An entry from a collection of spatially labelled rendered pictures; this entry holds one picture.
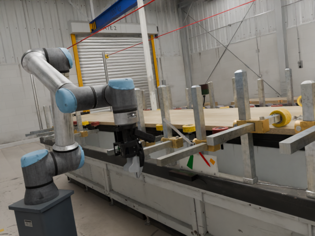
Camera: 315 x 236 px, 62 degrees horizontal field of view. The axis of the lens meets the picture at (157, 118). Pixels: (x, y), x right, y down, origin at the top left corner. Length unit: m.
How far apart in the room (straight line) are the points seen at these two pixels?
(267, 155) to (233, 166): 0.22
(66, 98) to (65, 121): 0.63
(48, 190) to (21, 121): 7.34
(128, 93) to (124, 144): 0.18
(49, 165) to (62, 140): 0.15
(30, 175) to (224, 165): 1.07
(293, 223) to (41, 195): 1.24
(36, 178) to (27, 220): 0.23
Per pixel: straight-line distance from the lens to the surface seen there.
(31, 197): 1.65
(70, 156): 1.64
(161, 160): 1.06
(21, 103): 8.93
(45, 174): 1.63
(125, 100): 0.92
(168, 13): 11.89
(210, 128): 1.49
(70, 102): 0.96
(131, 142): 0.94
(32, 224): 1.68
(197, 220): 1.87
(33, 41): 9.24
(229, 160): 1.50
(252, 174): 1.18
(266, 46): 9.51
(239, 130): 1.00
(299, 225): 1.19
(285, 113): 1.28
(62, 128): 1.59
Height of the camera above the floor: 1.14
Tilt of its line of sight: 6 degrees down
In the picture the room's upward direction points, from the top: 8 degrees counter-clockwise
